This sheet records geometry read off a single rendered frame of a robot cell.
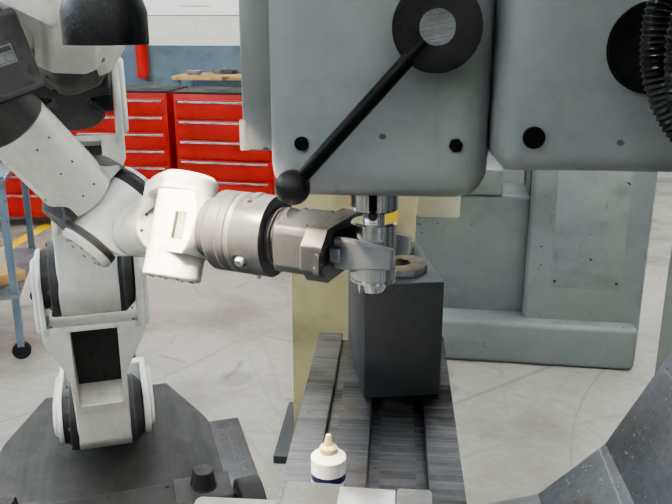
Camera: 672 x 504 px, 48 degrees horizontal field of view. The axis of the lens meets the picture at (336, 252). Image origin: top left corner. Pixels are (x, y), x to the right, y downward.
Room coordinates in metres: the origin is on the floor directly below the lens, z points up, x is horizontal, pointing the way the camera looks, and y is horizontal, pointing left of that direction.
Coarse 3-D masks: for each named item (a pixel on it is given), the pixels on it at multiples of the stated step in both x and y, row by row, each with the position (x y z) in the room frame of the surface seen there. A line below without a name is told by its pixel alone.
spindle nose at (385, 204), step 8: (352, 200) 0.73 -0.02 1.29; (360, 200) 0.72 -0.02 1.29; (368, 200) 0.72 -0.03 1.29; (384, 200) 0.72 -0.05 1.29; (392, 200) 0.73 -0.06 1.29; (352, 208) 0.73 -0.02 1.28; (360, 208) 0.72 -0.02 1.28; (368, 208) 0.72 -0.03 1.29; (384, 208) 0.72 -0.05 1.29; (392, 208) 0.73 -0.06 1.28
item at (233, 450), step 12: (216, 420) 1.90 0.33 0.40; (228, 420) 1.90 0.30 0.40; (216, 432) 1.83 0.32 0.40; (228, 432) 1.83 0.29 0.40; (240, 432) 1.83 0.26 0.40; (216, 444) 1.77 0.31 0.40; (228, 444) 1.77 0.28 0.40; (240, 444) 1.77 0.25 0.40; (228, 456) 1.71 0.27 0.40; (240, 456) 1.71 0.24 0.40; (228, 468) 1.66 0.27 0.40; (240, 468) 1.66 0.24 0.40; (252, 468) 1.66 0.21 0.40
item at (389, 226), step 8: (360, 216) 0.76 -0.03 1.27; (352, 224) 0.73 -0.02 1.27; (360, 224) 0.73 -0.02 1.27; (368, 224) 0.72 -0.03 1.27; (376, 224) 0.72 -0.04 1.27; (384, 224) 0.73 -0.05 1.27; (392, 224) 0.73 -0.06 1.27; (360, 232) 0.72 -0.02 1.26; (368, 232) 0.72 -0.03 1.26; (376, 232) 0.72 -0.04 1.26; (384, 232) 0.72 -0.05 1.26; (392, 232) 0.73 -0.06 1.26
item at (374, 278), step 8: (352, 232) 0.73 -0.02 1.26; (368, 240) 0.72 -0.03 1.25; (376, 240) 0.72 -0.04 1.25; (384, 240) 0.72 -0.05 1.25; (392, 240) 0.73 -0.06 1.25; (352, 272) 0.73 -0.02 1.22; (360, 272) 0.72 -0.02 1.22; (368, 272) 0.72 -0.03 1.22; (376, 272) 0.72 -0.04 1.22; (384, 272) 0.72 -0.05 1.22; (392, 272) 0.73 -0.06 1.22; (352, 280) 0.73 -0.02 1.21; (360, 280) 0.72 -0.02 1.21; (368, 280) 0.72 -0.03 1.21; (376, 280) 0.72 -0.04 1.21; (384, 280) 0.72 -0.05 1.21; (392, 280) 0.73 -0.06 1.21
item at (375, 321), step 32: (416, 256) 1.15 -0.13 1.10; (352, 288) 1.21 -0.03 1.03; (416, 288) 1.07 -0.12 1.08; (352, 320) 1.21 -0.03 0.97; (384, 320) 1.06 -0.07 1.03; (416, 320) 1.07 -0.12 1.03; (352, 352) 1.21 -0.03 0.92; (384, 352) 1.06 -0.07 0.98; (416, 352) 1.07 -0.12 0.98; (384, 384) 1.06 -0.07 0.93; (416, 384) 1.07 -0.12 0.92
